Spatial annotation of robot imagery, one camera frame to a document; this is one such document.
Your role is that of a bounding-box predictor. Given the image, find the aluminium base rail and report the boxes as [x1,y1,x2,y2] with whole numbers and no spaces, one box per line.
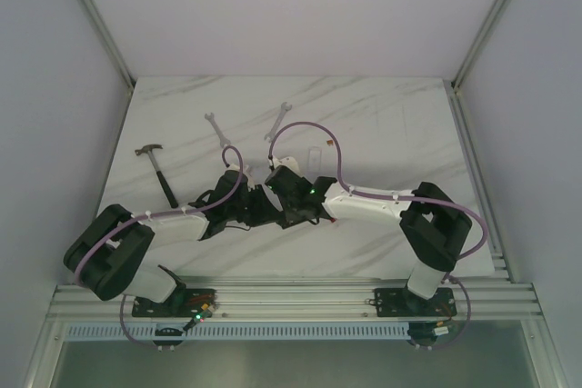
[46,276,543,322]

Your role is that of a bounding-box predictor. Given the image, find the aluminium frame post left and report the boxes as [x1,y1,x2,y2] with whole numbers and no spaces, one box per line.
[78,0,136,91]

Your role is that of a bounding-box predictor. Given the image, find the clear fuse box cover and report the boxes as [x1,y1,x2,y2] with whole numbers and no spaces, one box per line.
[306,146,322,175]

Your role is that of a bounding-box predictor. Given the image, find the slotted grey cable duct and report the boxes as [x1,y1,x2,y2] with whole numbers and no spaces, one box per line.
[65,322,410,342]

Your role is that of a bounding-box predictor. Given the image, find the silver open-end wrench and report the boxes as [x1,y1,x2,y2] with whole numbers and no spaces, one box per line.
[205,113,232,148]
[264,102,293,143]

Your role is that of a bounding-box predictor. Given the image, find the small claw hammer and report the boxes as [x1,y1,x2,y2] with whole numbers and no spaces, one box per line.
[135,144,178,209]

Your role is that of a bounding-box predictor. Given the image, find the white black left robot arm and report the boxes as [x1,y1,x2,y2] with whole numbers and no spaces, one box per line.
[63,169,282,317]

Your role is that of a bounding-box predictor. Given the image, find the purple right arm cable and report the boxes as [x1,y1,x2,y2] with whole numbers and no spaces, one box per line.
[267,121,490,353]

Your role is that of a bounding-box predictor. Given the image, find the aluminium frame rail right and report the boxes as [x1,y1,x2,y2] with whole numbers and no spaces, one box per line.
[451,0,511,92]

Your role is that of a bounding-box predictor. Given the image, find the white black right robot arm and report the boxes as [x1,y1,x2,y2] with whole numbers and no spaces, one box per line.
[266,165,475,316]

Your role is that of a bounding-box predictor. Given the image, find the silver open-end wrench right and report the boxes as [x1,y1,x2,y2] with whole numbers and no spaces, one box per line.
[264,102,293,143]

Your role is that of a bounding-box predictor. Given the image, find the silver open-end wrench left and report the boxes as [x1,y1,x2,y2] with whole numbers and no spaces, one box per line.
[205,113,232,148]

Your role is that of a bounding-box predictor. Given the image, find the black fuse box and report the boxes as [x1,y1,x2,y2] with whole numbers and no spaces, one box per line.
[277,212,320,229]

